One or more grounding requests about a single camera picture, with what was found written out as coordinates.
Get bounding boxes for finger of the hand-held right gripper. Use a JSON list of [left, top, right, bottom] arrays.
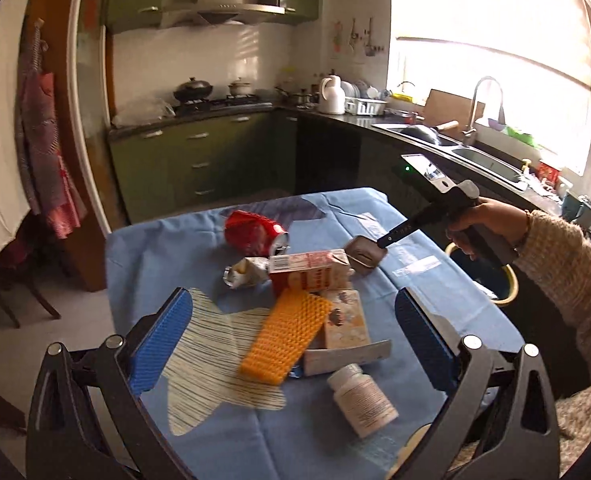
[[375, 201, 449, 251]]

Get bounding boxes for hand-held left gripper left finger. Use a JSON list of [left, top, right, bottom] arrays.
[[26, 287, 196, 480]]

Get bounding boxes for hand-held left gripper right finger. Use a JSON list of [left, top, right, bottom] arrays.
[[394, 287, 561, 480]]

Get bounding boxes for grey white carton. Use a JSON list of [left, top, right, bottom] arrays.
[[303, 339, 393, 377]]

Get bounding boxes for beige printed box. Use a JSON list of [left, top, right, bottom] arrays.
[[318, 288, 371, 351]]

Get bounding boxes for white pill bottle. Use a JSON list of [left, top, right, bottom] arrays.
[[326, 364, 399, 439]]

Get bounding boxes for yellow rimmed trash bin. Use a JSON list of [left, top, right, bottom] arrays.
[[443, 242, 519, 307]]

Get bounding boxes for red and white milk carton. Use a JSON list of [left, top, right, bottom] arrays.
[[268, 250, 355, 295]]

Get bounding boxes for white wrapper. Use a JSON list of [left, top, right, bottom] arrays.
[[223, 256, 271, 290]]

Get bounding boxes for orange plastic grid tray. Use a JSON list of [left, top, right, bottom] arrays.
[[239, 288, 332, 386]]

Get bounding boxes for crushed red soda can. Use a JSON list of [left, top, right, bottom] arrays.
[[224, 210, 291, 259]]

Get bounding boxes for person's right forearm beige sleeve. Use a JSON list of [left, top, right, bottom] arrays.
[[513, 209, 591, 386]]

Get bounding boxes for person's right hand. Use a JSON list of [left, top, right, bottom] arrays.
[[447, 196, 532, 262]]

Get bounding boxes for steel double sink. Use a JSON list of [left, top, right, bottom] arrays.
[[385, 122, 529, 192]]

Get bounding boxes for steel kitchen faucet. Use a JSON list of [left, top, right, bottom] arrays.
[[462, 76, 505, 142]]

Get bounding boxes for wooden cutting board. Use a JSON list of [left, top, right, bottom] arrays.
[[423, 89, 486, 133]]

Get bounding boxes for green sponge holder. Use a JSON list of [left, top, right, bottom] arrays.
[[504, 125, 545, 147]]

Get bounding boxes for blue star print tablecloth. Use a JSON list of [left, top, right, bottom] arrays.
[[104, 187, 526, 480]]

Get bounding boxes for red packet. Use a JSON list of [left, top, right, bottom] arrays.
[[538, 160, 562, 184]]

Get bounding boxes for dark counter cabinets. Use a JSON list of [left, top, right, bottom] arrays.
[[295, 110, 581, 246]]

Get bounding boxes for white dish rack with dishes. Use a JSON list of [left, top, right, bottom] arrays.
[[344, 80, 389, 116]]

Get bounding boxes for teal mug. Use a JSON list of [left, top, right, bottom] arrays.
[[562, 191, 591, 227]]

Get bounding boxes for white kettle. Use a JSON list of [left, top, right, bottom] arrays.
[[318, 75, 347, 115]]

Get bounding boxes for dark wooden chair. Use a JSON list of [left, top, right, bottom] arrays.
[[0, 210, 62, 328]]

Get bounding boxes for small steel saucepan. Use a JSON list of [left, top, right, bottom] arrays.
[[274, 86, 319, 109]]

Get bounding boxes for person's beige sweater torso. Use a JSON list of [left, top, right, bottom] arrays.
[[550, 374, 591, 466]]

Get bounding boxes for hanging kitchen utensils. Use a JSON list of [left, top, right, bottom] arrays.
[[333, 17, 387, 61]]

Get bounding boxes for green lower cabinets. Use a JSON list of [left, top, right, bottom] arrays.
[[108, 110, 299, 222]]

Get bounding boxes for window roller blind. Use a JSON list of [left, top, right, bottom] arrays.
[[390, 0, 591, 91]]

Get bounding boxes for gas stove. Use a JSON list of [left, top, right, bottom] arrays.
[[176, 95, 274, 112]]

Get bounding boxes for red checked apron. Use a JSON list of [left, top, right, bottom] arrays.
[[16, 17, 88, 240]]

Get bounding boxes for clear plastic bag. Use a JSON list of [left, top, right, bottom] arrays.
[[112, 97, 177, 128]]

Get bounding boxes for black lidded wok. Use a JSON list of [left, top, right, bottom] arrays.
[[173, 76, 214, 104]]

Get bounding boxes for dark wok with wooden handle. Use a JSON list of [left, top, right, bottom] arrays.
[[400, 120, 460, 147]]

